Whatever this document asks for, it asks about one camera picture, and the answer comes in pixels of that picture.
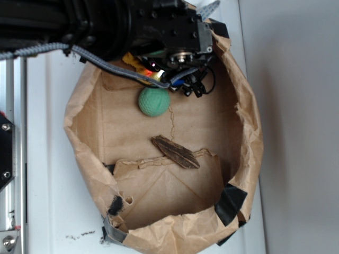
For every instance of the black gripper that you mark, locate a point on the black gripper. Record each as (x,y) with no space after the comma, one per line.
(173,38)

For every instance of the aluminium frame rail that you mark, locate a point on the aluminium frame rail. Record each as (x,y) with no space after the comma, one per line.
(13,196)

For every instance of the dark wood bark piece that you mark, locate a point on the dark wood bark piece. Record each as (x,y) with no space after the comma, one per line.
(177,153)

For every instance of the white plastic tray base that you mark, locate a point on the white plastic tray base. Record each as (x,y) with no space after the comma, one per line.
(61,216)

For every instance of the brown paper bag tray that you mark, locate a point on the brown paper bag tray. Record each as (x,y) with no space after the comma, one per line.
(147,201)

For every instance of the yellow microfibre cloth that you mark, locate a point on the yellow microfibre cloth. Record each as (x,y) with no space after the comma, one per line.
(129,59)

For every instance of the green dimpled ball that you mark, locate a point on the green dimpled ball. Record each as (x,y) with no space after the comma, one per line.
(154,102)

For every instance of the black metal corner bracket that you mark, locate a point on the black metal corner bracket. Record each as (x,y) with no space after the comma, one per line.
(6,151)

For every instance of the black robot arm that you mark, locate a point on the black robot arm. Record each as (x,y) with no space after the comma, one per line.
(101,32)

